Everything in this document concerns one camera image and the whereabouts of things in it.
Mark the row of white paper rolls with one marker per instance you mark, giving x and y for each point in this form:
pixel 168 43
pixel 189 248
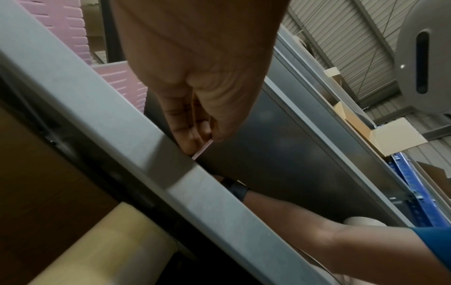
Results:
pixel 105 245

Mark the person's left hand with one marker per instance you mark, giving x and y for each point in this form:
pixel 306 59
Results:
pixel 201 55

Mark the person's right forearm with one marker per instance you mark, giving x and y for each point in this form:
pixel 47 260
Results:
pixel 334 239

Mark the black right wristband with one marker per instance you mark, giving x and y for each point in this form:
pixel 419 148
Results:
pixel 236 189

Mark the blue perforated rack post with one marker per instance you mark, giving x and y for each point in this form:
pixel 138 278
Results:
pixel 412 189

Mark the blue shirt sleeve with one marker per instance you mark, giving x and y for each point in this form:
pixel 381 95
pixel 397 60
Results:
pixel 437 245

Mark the tan cardboard box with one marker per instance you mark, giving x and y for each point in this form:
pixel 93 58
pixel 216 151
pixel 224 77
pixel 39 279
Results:
pixel 333 75
pixel 394 136

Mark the brown cardboard box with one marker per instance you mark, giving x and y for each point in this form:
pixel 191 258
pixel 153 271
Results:
pixel 42 181

